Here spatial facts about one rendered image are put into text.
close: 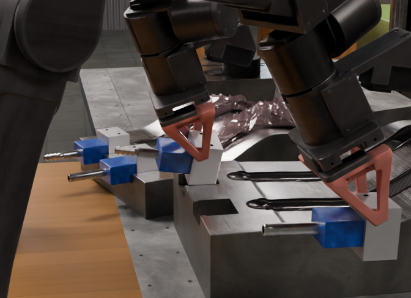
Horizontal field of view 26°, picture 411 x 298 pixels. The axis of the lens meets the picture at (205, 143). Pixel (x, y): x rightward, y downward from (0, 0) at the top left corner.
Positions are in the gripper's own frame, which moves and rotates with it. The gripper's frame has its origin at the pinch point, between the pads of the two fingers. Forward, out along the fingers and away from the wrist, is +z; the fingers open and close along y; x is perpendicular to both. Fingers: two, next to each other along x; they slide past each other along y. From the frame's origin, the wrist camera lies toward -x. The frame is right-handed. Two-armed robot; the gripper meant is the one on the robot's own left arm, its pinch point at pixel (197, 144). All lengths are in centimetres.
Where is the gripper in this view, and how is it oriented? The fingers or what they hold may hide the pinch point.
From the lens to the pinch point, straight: 112.7
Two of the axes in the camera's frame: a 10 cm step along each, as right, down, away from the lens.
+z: 3.0, 8.2, 4.9
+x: -9.4, 3.5, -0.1
